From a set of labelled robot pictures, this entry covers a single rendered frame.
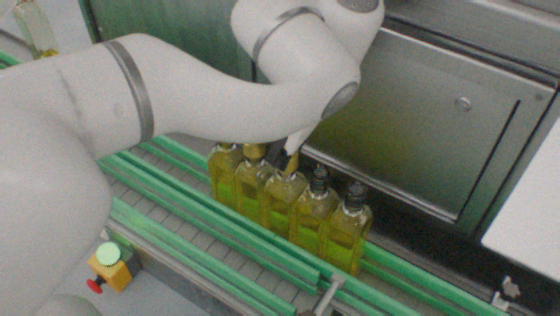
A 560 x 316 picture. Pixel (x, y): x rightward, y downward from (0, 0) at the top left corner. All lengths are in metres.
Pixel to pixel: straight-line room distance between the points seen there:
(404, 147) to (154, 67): 0.49
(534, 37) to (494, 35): 0.04
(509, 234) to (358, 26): 0.47
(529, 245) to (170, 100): 0.62
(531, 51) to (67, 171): 0.51
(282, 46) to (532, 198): 0.46
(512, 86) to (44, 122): 0.51
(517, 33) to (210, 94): 0.38
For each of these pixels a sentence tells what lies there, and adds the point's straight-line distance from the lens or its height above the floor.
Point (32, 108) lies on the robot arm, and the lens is 0.34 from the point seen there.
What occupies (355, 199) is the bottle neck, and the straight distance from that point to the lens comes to 0.68.
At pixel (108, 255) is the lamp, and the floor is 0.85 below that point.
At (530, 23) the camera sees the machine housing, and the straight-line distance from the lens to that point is 0.60.
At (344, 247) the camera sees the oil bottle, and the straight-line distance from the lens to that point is 0.76.
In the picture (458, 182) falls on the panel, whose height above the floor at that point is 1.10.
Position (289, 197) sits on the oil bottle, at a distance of 0.74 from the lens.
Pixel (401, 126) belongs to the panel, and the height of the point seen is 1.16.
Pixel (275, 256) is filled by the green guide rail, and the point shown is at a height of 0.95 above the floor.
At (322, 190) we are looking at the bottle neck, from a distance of 0.70.
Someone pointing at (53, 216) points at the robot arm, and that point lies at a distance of 0.30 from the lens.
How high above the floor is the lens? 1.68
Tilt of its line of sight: 49 degrees down
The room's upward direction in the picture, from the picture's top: straight up
